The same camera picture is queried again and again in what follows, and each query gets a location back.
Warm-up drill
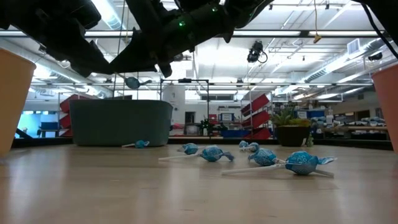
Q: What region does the blue bin shelving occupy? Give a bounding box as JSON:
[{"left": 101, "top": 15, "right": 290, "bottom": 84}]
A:
[{"left": 294, "top": 108, "right": 335, "bottom": 125}]

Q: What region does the slanted metal bin rack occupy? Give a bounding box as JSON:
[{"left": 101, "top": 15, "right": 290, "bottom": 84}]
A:
[
  {"left": 57, "top": 91, "right": 91, "bottom": 138},
  {"left": 239, "top": 90, "right": 274, "bottom": 141}
]

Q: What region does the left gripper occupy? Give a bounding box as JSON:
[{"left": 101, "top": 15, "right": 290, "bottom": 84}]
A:
[{"left": 37, "top": 0, "right": 113, "bottom": 78}]

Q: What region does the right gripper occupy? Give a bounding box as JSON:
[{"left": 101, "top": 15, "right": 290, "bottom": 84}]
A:
[{"left": 109, "top": 0, "right": 237, "bottom": 78}]

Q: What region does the small dark table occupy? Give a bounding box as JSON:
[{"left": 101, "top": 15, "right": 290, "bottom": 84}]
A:
[{"left": 36, "top": 121, "right": 60, "bottom": 138}]

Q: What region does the white air conditioning unit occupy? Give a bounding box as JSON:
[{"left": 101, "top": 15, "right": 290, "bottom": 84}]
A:
[{"left": 346, "top": 38, "right": 361, "bottom": 55}]

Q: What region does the potted succulent plant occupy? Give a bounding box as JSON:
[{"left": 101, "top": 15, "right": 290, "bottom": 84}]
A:
[{"left": 269, "top": 105, "right": 314, "bottom": 147}]

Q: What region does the grey crate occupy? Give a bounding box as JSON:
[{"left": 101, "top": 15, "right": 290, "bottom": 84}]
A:
[{"left": 185, "top": 124, "right": 200, "bottom": 136}]

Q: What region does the ceiling light bar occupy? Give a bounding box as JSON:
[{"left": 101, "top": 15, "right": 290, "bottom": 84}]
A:
[
  {"left": 30, "top": 81, "right": 374, "bottom": 87},
  {"left": 0, "top": 29, "right": 398, "bottom": 39}
]

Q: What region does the yellow plastic bin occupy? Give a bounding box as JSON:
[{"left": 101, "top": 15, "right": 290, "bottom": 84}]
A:
[{"left": 0, "top": 46, "right": 37, "bottom": 158}]

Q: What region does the teal plastic bin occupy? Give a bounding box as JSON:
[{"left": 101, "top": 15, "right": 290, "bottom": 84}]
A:
[{"left": 68, "top": 99, "right": 174, "bottom": 147}]

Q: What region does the small black robot device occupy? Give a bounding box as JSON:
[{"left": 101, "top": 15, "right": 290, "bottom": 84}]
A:
[{"left": 198, "top": 118, "right": 229, "bottom": 137}]

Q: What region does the orange plastic bin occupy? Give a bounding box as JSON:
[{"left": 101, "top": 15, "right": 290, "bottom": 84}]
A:
[{"left": 371, "top": 63, "right": 398, "bottom": 154}]

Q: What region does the black ceiling camera with cable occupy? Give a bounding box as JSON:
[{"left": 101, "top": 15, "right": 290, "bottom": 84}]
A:
[{"left": 247, "top": 40, "right": 269, "bottom": 64}]

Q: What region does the low blue tub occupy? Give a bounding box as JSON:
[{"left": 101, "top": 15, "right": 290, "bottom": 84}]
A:
[{"left": 220, "top": 129, "right": 251, "bottom": 139}]

